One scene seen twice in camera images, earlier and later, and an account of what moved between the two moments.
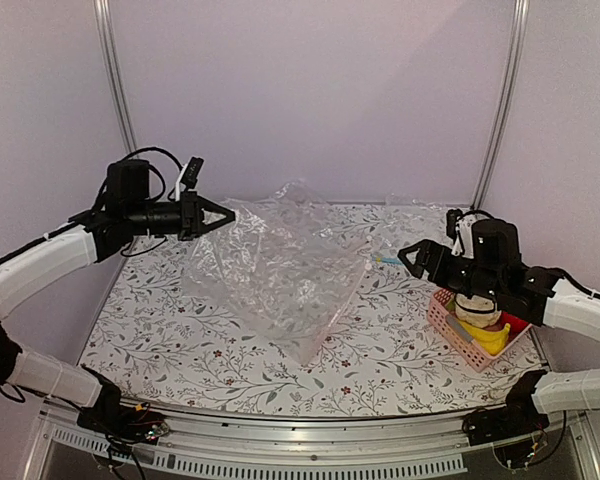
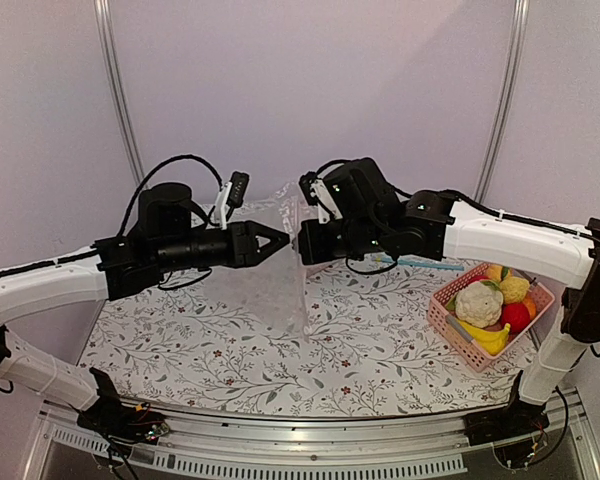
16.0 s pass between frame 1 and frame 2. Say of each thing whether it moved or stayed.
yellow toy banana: stayed
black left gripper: moved
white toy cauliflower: stayed
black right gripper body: moved
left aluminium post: stayed
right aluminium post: stayed
